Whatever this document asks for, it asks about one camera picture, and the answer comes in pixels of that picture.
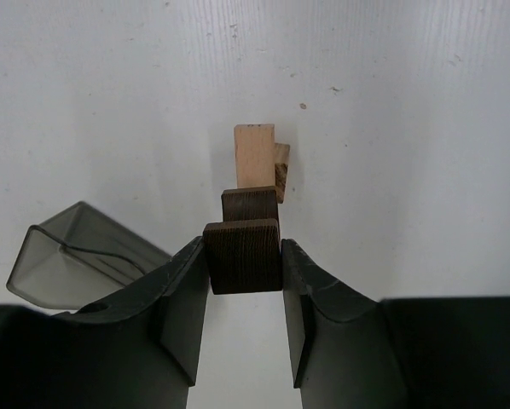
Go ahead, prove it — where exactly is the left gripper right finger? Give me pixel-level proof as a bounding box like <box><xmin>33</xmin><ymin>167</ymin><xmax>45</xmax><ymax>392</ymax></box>
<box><xmin>282</xmin><ymin>239</ymin><xmax>510</xmax><ymax>408</ymax></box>

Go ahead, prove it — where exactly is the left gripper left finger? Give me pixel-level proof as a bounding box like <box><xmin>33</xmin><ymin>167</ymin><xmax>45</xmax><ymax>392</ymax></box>
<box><xmin>0</xmin><ymin>238</ymin><xmax>208</xmax><ymax>408</ymax></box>

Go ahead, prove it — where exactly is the grey translucent plastic bin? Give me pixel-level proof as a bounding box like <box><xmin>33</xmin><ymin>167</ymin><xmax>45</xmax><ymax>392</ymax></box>
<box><xmin>6</xmin><ymin>201</ymin><xmax>171</xmax><ymax>310</ymax></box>

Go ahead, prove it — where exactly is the dark wood arch block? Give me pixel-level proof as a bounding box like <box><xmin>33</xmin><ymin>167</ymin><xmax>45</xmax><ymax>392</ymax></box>
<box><xmin>203</xmin><ymin>187</ymin><xmax>283</xmax><ymax>295</ymax></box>

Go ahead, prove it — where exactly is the striped brown wood block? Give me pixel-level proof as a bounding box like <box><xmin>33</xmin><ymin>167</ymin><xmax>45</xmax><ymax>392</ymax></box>
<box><xmin>275</xmin><ymin>143</ymin><xmax>290</xmax><ymax>204</ymax></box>

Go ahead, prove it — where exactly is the light wood rectangular block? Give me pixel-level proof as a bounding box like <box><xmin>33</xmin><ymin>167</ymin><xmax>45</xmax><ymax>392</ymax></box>
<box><xmin>234</xmin><ymin>124</ymin><xmax>275</xmax><ymax>188</ymax></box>

